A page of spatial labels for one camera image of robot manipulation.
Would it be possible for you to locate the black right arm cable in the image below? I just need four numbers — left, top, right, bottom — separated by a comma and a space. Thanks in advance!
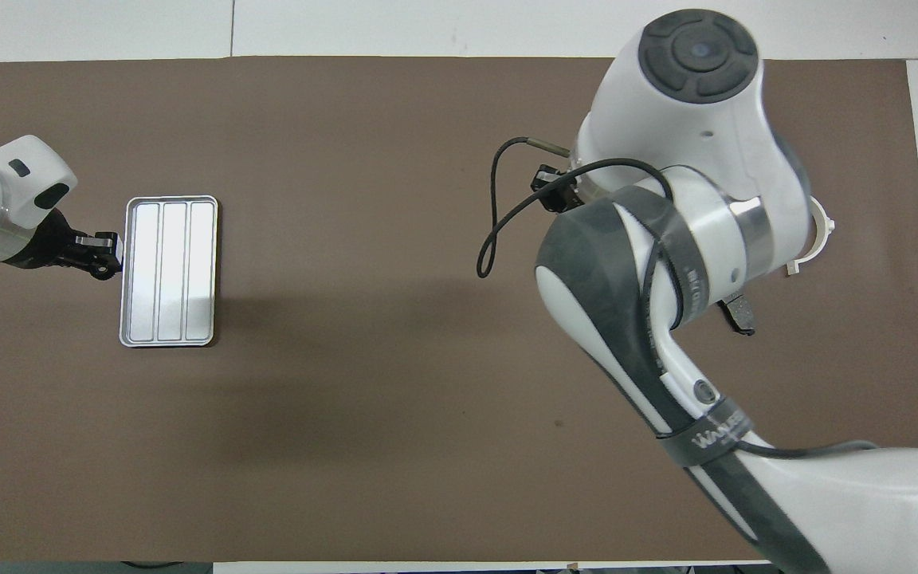
477, 137, 882, 459

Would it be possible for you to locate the silver metal tray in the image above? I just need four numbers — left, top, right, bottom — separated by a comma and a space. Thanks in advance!
119, 195, 220, 348

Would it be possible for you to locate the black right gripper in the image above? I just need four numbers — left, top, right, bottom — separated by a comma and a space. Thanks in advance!
531, 165, 587, 214

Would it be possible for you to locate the brown table mat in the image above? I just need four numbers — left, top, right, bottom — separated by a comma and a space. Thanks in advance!
0, 56, 918, 563

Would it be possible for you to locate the long grey brake pad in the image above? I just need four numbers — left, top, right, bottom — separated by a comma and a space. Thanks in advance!
720, 293, 757, 336

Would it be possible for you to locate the white curved plastic bracket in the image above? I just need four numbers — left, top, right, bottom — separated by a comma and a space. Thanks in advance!
784, 196, 837, 277

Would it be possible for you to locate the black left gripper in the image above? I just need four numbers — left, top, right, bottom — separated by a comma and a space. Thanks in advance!
9, 209, 124, 281

